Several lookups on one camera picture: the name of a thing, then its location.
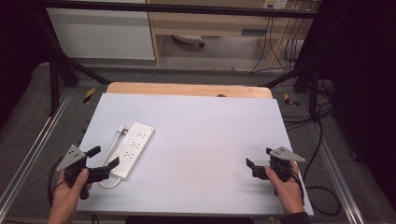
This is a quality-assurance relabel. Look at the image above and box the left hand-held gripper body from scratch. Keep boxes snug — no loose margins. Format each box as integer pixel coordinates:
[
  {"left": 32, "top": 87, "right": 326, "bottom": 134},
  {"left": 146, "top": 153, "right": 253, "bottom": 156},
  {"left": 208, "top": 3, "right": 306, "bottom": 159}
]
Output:
[{"left": 56, "top": 144, "right": 112, "bottom": 201}]

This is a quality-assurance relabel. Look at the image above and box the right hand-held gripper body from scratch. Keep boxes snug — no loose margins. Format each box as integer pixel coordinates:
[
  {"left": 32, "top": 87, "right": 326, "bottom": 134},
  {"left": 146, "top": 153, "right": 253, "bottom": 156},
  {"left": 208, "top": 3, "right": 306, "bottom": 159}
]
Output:
[{"left": 251, "top": 146, "right": 306, "bottom": 183}]

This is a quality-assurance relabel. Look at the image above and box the white power strip cable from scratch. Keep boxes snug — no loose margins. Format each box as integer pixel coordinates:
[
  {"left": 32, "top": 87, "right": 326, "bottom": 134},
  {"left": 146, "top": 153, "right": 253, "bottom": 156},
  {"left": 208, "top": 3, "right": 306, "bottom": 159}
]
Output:
[{"left": 98, "top": 123, "right": 129, "bottom": 189}]

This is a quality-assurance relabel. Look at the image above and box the white power strip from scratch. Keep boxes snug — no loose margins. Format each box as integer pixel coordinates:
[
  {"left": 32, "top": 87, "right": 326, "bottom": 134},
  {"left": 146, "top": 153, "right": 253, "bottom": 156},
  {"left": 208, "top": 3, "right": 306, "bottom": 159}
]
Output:
[{"left": 109, "top": 121, "right": 156, "bottom": 180}]

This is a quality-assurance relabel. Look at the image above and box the person's left hand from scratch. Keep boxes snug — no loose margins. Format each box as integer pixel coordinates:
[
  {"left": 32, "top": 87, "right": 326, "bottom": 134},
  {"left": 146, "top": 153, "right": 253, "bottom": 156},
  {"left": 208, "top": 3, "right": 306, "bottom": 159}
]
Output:
[{"left": 50, "top": 167, "right": 93, "bottom": 213}]

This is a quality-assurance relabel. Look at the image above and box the person's right hand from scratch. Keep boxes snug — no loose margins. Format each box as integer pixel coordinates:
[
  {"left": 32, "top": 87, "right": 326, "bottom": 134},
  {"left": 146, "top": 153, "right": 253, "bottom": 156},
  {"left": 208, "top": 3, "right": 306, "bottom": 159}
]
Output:
[{"left": 264, "top": 161, "right": 305, "bottom": 217}]

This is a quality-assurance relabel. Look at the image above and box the white table cover sheet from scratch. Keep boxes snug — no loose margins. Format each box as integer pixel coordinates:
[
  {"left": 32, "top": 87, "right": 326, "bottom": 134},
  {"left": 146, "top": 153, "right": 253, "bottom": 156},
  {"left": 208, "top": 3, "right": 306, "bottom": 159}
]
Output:
[{"left": 76, "top": 92, "right": 315, "bottom": 217}]

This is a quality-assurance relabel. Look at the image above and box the yellow black floor tape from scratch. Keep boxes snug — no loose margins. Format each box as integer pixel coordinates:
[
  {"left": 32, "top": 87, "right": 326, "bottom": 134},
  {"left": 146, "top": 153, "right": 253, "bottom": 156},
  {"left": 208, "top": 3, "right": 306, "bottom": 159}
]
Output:
[
  {"left": 283, "top": 92, "right": 301, "bottom": 107},
  {"left": 82, "top": 87, "right": 96, "bottom": 105}
]

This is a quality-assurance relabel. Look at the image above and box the black curtain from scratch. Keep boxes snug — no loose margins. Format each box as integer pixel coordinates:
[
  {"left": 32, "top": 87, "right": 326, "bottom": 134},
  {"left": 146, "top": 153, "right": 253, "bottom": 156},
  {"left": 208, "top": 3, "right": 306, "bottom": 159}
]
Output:
[
  {"left": 306, "top": 0, "right": 396, "bottom": 203},
  {"left": 0, "top": 0, "right": 55, "bottom": 125}
]

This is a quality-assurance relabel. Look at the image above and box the white cabinet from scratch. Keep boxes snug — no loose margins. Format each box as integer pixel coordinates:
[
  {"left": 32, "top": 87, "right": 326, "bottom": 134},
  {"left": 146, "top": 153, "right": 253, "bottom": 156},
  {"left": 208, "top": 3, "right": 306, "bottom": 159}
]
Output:
[{"left": 46, "top": 7, "right": 156, "bottom": 61}]

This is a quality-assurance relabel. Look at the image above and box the white device under desk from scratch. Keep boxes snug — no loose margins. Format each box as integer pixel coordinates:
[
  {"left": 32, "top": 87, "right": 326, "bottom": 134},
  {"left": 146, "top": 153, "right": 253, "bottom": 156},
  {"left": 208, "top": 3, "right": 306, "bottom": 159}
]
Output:
[{"left": 172, "top": 34, "right": 206, "bottom": 49}]

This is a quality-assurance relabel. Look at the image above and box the wooden desk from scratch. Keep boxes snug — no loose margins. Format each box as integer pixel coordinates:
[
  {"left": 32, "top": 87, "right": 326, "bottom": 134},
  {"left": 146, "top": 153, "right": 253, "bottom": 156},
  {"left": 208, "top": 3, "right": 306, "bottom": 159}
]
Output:
[{"left": 146, "top": 0, "right": 314, "bottom": 67}]

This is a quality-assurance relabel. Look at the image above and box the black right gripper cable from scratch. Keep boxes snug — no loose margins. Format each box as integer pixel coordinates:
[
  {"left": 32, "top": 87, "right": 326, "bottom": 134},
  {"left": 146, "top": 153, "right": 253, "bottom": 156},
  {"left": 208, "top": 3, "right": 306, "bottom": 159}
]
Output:
[{"left": 291, "top": 120, "right": 343, "bottom": 217}]

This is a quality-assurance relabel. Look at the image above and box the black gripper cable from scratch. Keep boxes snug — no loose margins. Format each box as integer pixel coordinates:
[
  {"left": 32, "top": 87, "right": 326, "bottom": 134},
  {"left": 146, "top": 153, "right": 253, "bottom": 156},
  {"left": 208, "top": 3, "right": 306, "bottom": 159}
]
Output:
[
  {"left": 291, "top": 120, "right": 343, "bottom": 217},
  {"left": 47, "top": 156, "right": 67, "bottom": 208}
]

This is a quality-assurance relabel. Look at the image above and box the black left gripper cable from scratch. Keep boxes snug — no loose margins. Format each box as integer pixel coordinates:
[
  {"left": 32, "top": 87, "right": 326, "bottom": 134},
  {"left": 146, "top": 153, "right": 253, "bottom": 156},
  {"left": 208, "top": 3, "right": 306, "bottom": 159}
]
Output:
[{"left": 47, "top": 156, "right": 67, "bottom": 208}]

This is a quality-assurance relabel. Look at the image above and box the aluminium floor rail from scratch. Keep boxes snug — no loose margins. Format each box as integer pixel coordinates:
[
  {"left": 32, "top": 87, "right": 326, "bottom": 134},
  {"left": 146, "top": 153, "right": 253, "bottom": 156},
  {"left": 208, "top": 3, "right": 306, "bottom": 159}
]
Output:
[
  {"left": 310, "top": 122, "right": 366, "bottom": 224},
  {"left": 0, "top": 88, "right": 75, "bottom": 213}
]

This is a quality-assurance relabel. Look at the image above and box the black floor cable bundle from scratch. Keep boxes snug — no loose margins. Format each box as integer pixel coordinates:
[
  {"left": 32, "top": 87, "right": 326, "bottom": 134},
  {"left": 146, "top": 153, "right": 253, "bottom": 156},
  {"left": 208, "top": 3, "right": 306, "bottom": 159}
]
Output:
[{"left": 281, "top": 78, "right": 335, "bottom": 133}]

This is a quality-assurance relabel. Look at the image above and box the black hanging cable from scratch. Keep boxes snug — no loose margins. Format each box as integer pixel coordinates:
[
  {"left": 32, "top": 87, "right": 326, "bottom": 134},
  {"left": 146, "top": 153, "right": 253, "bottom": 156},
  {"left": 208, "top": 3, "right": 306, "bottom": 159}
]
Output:
[{"left": 249, "top": 16, "right": 273, "bottom": 75}]

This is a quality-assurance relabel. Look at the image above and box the yellow hanging cable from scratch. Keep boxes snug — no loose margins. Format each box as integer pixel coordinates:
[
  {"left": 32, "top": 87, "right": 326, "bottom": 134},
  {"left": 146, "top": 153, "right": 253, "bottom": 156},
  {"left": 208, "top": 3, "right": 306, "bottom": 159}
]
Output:
[{"left": 270, "top": 0, "right": 301, "bottom": 68}]

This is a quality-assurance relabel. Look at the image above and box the white wall socket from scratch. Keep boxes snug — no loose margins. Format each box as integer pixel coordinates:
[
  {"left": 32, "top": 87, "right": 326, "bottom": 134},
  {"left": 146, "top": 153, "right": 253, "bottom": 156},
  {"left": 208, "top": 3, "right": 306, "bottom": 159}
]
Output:
[{"left": 262, "top": 0, "right": 290, "bottom": 10}]

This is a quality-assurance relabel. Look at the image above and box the black metal frame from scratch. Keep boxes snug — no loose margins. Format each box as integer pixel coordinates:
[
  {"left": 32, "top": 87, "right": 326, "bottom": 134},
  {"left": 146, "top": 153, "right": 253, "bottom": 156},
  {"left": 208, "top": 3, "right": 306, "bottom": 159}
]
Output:
[{"left": 29, "top": 0, "right": 325, "bottom": 117}]

